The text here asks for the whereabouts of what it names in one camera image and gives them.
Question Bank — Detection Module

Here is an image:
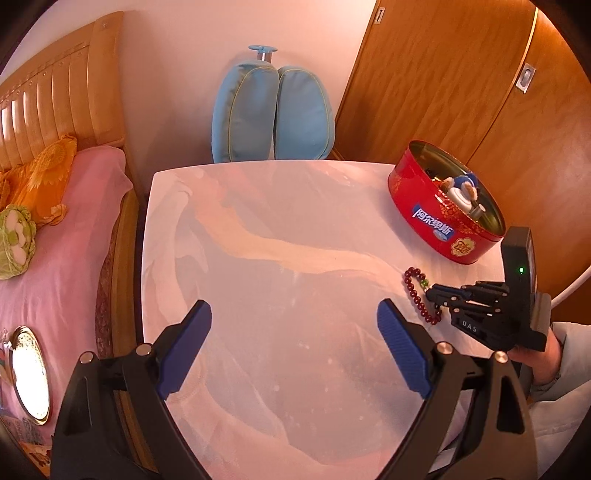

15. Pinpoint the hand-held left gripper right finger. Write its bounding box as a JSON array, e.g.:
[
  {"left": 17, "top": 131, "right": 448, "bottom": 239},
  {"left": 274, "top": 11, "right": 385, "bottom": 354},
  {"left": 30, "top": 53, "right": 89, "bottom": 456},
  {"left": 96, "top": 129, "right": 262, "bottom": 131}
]
[{"left": 376, "top": 298, "right": 539, "bottom": 480}]

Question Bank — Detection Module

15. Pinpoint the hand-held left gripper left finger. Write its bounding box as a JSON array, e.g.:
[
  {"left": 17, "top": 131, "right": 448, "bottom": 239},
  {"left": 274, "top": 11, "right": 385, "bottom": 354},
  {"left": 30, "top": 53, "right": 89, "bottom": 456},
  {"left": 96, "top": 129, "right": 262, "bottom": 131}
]
[{"left": 50, "top": 299, "right": 213, "bottom": 480}]

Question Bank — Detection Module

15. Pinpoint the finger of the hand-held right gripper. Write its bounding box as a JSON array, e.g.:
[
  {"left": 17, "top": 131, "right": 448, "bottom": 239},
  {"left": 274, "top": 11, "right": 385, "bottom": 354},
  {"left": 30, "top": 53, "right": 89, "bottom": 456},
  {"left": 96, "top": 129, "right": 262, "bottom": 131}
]
[
  {"left": 426, "top": 281, "right": 509, "bottom": 303},
  {"left": 427, "top": 295, "right": 504, "bottom": 324}
]

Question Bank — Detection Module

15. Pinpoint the dark red bead bracelet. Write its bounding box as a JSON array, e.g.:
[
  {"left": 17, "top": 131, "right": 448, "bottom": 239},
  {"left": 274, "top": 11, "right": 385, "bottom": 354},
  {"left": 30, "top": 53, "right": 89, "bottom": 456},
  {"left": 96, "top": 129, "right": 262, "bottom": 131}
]
[{"left": 404, "top": 268, "right": 446, "bottom": 326}]

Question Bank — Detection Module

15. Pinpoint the red oval tin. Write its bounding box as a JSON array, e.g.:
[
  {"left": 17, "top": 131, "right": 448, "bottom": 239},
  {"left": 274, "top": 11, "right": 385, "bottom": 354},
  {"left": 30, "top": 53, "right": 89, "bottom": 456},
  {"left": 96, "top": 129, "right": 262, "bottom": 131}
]
[{"left": 388, "top": 140, "right": 507, "bottom": 266}]

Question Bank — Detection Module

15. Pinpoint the blue plush doll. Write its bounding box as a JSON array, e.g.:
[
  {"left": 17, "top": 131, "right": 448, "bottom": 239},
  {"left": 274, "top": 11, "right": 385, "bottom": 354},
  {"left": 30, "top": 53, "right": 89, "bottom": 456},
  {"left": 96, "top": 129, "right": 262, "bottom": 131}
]
[{"left": 441, "top": 173, "right": 481, "bottom": 208}]

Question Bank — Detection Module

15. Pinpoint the person's right forearm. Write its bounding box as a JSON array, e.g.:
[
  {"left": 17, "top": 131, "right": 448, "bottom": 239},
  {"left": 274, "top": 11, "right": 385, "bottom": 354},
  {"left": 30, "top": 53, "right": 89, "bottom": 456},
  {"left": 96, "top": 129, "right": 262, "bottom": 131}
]
[{"left": 529, "top": 320, "right": 591, "bottom": 416}]

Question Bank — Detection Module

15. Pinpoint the person's right hand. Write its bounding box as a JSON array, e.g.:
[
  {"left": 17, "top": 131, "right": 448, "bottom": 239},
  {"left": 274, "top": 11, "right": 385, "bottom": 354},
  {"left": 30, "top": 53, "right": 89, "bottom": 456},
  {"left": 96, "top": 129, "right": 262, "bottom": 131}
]
[{"left": 510, "top": 323, "right": 563, "bottom": 386}]

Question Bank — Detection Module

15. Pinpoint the white curved tube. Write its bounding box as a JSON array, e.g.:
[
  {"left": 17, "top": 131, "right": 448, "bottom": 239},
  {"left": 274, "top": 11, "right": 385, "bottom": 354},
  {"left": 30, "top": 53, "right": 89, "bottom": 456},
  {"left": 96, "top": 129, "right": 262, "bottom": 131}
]
[{"left": 551, "top": 268, "right": 591, "bottom": 305}]

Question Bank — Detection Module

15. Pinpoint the pink bed sheet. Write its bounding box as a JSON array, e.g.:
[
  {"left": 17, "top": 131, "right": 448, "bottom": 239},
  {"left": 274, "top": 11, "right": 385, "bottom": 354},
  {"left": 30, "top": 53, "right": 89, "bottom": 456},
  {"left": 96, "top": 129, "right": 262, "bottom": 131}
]
[{"left": 0, "top": 148, "right": 134, "bottom": 462}]

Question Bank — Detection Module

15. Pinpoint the green plush toy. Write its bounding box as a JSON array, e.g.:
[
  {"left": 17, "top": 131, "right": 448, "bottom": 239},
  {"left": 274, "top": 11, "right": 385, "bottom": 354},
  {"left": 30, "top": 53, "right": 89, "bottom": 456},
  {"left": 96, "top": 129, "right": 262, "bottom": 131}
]
[{"left": 0, "top": 205, "right": 38, "bottom": 280}]

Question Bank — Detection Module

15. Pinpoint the wooden wardrobe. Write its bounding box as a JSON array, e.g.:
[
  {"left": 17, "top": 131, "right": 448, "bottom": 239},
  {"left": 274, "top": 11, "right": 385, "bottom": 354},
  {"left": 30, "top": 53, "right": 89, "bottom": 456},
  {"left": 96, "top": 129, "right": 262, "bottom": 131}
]
[{"left": 332, "top": 0, "right": 591, "bottom": 319}]

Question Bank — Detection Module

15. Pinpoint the orange pillow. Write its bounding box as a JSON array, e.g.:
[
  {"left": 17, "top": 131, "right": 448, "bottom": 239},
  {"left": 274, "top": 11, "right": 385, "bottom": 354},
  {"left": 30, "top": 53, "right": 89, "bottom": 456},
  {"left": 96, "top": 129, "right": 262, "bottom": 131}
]
[{"left": 0, "top": 134, "right": 78, "bottom": 227}]

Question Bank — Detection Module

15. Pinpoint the blue padded chair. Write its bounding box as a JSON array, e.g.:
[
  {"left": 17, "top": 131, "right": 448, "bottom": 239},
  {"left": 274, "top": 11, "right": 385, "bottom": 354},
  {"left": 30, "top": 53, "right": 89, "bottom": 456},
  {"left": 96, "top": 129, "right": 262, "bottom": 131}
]
[{"left": 211, "top": 45, "right": 335, "bottom": 163}]

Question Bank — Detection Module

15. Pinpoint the wooden bed headboard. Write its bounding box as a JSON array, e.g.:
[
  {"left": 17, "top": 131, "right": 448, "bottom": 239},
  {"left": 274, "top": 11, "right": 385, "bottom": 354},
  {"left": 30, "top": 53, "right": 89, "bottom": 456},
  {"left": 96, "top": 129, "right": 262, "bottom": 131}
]
[{"left": 0, "top": 10, "right": 127, "bottom": 174}]

